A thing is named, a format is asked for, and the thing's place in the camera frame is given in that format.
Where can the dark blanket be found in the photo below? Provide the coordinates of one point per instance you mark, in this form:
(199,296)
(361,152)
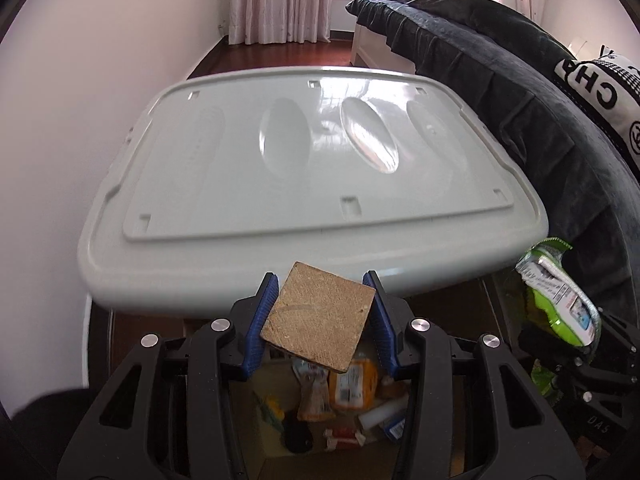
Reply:
(500,85)

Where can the square wooden block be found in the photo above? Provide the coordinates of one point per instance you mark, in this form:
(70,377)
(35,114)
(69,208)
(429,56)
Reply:
(320,320)

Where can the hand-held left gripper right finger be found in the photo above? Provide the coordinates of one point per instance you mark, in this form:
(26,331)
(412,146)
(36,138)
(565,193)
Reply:
(384,332)

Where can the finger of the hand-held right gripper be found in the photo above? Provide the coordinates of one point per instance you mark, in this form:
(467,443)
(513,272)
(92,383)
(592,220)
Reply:
(555,347)
(620,330)

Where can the green snack packet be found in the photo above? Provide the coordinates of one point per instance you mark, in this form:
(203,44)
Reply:
(555,290)

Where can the black wrapper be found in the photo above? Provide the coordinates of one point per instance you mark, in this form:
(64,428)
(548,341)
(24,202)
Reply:
(296,432)

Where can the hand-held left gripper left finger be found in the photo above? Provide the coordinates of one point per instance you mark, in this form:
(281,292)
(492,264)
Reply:
(257,332)

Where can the tan snack packet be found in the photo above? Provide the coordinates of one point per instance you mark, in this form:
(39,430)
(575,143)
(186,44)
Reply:
(315,400)

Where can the dark clothing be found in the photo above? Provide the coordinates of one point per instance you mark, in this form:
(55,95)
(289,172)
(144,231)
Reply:
(45,435)

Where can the black white printed pillow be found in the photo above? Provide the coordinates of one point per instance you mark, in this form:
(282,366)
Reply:
(615,90)

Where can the orange white packet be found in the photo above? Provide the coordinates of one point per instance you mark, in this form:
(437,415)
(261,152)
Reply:
(352,385)

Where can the white bed frame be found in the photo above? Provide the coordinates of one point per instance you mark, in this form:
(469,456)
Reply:
(375,50)

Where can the grey plastic lid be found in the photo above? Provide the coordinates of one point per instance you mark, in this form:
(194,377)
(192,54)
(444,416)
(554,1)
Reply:
(225,185)

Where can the red white wrapper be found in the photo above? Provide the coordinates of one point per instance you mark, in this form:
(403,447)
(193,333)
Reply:
(345,437)

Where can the yellow wrapper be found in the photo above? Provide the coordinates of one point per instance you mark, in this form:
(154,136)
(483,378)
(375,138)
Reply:
(272,410)

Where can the blue snack box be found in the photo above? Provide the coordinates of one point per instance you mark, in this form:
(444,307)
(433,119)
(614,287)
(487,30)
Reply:
(394,429)

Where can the cardboard box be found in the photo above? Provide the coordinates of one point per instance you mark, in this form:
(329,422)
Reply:
(280,467)

